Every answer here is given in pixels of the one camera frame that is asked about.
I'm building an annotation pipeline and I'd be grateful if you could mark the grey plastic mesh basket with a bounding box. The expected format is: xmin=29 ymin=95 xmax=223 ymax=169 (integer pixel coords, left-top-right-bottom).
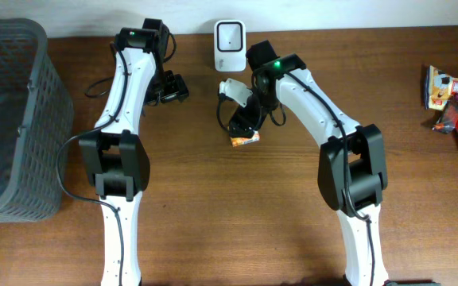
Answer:
xmin=0 ymin=18 xmax=74 ymax=223

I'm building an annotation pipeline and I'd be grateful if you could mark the small orange box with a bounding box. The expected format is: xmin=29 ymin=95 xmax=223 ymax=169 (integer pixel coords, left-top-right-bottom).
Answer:
xmin=230 ymin=131 xmax=260 ymax=147

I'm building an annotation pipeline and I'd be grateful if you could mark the cream chocolate chip bag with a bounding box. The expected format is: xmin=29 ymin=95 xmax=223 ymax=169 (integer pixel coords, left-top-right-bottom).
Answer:
xmin=423 ymin=65 xmax=458 ymax=110

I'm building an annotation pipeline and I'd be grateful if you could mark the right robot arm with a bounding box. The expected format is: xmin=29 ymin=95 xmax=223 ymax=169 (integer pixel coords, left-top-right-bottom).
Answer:
xmin=218 ymin=41 xmax=389 ymax=285

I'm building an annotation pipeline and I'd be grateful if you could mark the black orange snack packet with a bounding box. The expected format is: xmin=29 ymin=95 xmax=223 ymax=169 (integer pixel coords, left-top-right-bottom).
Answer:
xmin=432 ymin=94 xmax=458 ymax=133

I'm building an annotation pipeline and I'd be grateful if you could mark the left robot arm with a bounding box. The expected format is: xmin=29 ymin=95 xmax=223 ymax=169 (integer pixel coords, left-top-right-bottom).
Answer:
xmin=79 ymin=18 xmax=188 ymax=285

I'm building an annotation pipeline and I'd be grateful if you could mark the white barcode scanner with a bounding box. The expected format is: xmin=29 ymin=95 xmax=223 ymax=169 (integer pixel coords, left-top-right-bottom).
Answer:
xmin=213 ymin=19 xmax=246 ymax=72

